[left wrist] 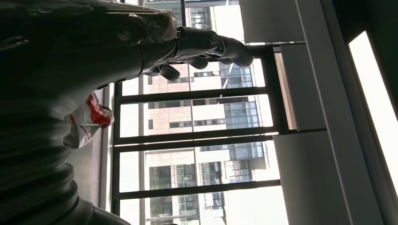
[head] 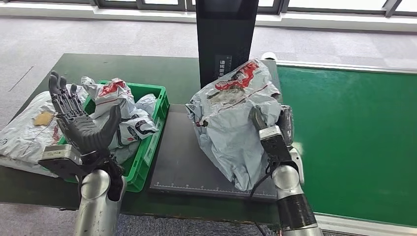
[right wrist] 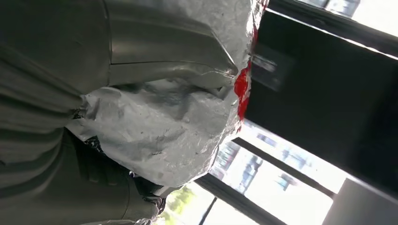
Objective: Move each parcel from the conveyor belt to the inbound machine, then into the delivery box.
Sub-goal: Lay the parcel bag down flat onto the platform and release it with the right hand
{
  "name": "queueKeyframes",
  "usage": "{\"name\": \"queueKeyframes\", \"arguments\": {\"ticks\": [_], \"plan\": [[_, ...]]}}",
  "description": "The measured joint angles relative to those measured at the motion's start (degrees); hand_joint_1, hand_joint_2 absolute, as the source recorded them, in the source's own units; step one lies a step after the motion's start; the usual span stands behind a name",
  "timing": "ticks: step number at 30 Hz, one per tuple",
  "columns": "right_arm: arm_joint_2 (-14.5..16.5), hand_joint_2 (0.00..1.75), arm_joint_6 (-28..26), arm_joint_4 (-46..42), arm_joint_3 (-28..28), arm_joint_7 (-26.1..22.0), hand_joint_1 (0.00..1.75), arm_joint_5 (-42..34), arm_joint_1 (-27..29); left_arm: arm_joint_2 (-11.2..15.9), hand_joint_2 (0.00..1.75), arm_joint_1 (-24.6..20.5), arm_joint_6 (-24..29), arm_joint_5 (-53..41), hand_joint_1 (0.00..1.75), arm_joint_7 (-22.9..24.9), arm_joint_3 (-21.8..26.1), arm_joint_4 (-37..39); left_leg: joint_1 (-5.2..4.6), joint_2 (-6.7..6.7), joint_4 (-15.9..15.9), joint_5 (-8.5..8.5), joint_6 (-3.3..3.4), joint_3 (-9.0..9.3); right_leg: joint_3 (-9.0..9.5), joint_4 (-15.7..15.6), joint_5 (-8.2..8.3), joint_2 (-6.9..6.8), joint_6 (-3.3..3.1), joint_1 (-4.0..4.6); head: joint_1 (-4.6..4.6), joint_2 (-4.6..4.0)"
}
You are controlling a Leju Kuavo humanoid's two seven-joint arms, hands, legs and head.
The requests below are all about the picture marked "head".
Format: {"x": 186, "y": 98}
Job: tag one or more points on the grey parcel with black lettering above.
{"x": 114, "y": 94}

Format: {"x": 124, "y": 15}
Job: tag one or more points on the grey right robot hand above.
{"x": 286, "y": 123}

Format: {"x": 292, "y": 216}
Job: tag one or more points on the silver conveyor frame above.
{"x": 342, "y": 66}

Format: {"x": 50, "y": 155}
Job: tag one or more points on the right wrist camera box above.
{"x": 275, "y": 145}

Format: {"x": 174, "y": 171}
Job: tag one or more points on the plain grey plastic parcel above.
{"x": 146, "y": 102}

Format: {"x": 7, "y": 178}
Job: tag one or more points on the grey parcel with brown patch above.
{"x": 22, "y": 140}

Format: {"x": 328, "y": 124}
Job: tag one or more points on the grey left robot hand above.
{"x": 81, "y": 130}

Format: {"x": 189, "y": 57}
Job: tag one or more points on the black inbound scanner machine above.
{"x": 182, "y": 156}

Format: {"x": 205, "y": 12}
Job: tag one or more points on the dark green table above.
{"x": 130, "y": 71}

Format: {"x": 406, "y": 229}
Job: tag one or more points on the white conveyor roller end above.
{"x": 268, "y": 56}

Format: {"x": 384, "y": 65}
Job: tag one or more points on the green plastic crate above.
{"x": 146, "y": 156}

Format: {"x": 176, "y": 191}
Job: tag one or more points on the grey parcel with red marks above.
{"x": 228, "y": 136}

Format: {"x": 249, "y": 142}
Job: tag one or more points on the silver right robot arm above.
{"x": 293, "y": 198}

